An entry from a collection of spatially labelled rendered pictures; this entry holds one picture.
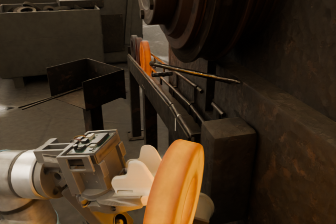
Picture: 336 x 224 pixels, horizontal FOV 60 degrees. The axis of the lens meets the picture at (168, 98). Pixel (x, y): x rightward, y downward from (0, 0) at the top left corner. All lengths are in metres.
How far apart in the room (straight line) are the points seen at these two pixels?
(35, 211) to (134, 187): 0.22
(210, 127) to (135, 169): 0.28
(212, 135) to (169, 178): 0.28
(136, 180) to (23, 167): 0.18
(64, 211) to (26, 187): 1.16
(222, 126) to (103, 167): 0.30
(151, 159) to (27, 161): 0.19
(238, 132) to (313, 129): 0.16
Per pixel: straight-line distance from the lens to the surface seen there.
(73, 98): 1.30
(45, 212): 0.57
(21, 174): 0.48
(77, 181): 0.41
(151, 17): 0.66
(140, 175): 0.37
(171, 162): 0.33
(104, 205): 0.39
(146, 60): 1.43
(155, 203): 0.32
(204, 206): 0.59
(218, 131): 0.60
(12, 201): 0.54
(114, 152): 0.42
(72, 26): 3.12
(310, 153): 0.51
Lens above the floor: 1.10
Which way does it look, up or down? 24 degrees down
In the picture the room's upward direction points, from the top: straight up
